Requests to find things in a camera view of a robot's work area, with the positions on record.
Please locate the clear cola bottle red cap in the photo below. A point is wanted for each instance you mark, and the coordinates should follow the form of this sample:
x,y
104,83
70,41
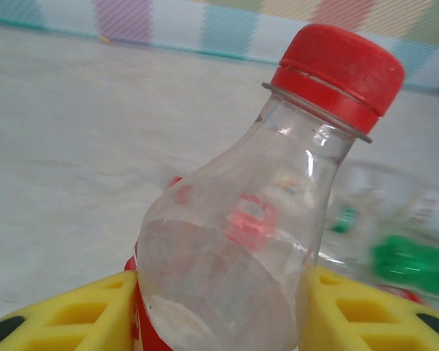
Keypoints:
x,y
241,256

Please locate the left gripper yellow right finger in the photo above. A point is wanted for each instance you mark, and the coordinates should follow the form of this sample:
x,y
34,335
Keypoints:
x,y
369,321

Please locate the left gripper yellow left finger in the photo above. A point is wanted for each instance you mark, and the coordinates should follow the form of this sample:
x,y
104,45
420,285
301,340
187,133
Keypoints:
x,y
77,321

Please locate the clear bottle white red label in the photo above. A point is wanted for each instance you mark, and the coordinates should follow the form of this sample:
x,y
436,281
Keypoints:
x,y
424,214

